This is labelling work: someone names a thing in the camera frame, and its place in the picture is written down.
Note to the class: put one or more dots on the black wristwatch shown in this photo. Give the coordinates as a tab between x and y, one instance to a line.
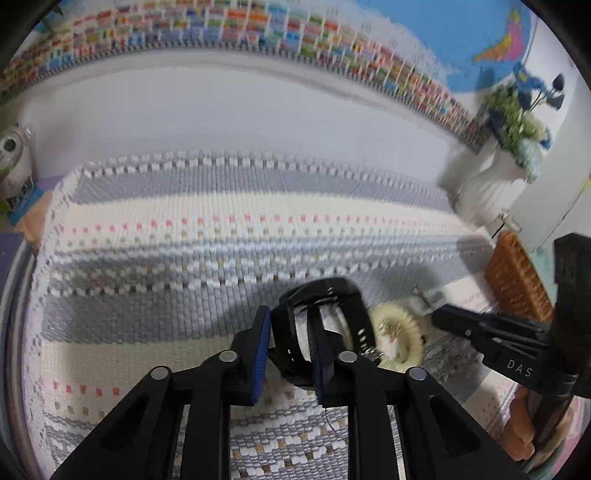
355	300

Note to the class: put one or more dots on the brown wicker basket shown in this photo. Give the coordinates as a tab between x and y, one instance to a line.
512	277

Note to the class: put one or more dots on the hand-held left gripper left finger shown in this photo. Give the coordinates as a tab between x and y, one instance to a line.
261	360

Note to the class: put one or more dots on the peach cloth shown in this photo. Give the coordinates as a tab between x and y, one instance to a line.
39	221

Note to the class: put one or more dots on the striped woven table mat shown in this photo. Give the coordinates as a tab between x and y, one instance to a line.
184	258

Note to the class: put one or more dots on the white round gadget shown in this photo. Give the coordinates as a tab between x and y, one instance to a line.
11	147

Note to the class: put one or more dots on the blue wall poster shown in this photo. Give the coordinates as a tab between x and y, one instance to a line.
452	37

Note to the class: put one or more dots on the white ribbed vase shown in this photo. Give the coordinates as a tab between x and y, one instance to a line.
485	194

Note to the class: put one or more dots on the small clear glass object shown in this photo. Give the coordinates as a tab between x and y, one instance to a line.
511	220

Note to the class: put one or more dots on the person's right hand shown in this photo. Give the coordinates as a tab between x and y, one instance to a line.
519	429

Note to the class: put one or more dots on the small white tag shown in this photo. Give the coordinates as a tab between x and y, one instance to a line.
431	297

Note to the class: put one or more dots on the colourful mosaic wall border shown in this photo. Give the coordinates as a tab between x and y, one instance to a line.
277	27

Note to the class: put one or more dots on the blue and green artificial flowers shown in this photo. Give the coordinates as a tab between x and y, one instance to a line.
512	115

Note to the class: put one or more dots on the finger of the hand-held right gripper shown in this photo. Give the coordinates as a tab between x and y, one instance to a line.
508	344
471	319

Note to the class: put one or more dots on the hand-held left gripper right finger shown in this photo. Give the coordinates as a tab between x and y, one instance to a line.
323	374

